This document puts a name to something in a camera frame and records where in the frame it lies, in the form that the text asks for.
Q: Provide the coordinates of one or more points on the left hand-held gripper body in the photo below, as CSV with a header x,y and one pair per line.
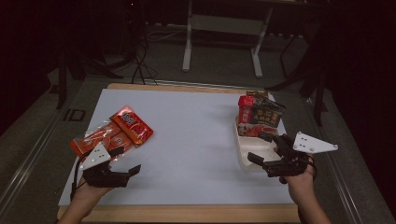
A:
x,y
96,155

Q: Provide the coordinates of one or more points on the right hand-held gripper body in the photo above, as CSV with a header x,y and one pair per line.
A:
x,y
311,144

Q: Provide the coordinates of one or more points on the white two-compartment container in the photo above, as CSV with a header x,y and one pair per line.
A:
x,y
257,147

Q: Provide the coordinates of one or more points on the clear orange packet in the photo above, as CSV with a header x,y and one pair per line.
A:
x,y
93,139

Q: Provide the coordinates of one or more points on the red and black packet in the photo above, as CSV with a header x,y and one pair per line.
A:
x,y
263,116

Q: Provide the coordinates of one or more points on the gold packet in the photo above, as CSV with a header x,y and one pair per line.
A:
x,y
257,93

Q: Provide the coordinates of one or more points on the person's left hand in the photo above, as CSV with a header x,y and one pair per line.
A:
x,y
87,193

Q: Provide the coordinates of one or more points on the person's right hand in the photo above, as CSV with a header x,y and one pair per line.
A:
x,y
300,188

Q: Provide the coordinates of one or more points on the orange red sachet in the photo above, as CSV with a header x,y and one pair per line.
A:
x,y
132,124

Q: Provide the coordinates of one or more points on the black tripod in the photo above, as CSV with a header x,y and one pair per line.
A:
x,y
318,102

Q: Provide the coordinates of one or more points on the dark floor plate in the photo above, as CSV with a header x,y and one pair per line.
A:
x,y
67,115

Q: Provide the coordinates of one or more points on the white table mat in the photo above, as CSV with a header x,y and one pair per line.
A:
x,y
193,140

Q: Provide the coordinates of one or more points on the metal floor rail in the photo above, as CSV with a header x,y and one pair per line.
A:
x,y
31,155
329,155

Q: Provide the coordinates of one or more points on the white metal table frame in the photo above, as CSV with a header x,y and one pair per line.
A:
x,y
186,46

